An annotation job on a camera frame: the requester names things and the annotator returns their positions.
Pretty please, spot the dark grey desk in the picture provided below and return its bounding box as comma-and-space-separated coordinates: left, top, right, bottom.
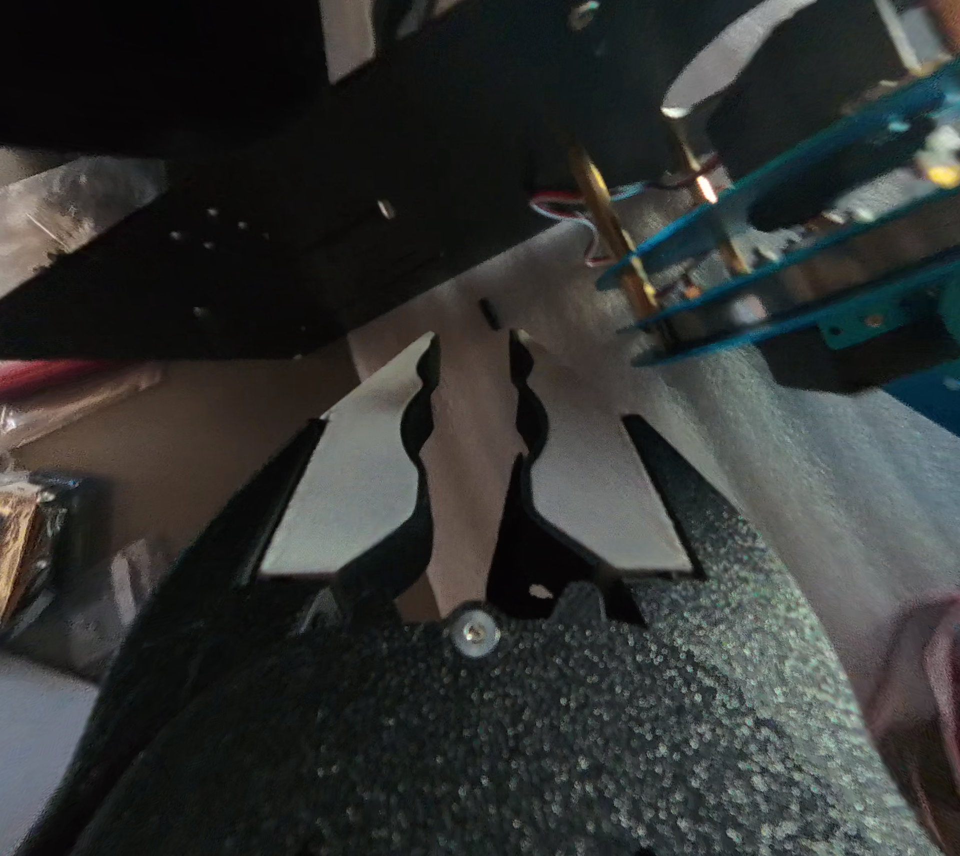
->
0, 331, 451, 617

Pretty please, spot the dark red screwdriver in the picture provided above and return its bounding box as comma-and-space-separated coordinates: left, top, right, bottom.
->
0, 359, 162, 401

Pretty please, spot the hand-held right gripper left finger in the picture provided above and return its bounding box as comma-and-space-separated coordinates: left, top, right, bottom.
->
257, 332, 444, 598

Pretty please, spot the blue toy robot arm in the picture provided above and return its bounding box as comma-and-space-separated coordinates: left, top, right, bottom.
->
0, 0, 960, 437

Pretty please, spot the white foam sheet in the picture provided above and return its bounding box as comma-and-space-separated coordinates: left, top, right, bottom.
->
348, 218, 960, 745

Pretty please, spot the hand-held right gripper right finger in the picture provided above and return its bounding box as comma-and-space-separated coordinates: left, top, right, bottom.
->
508, 329, 696, 578

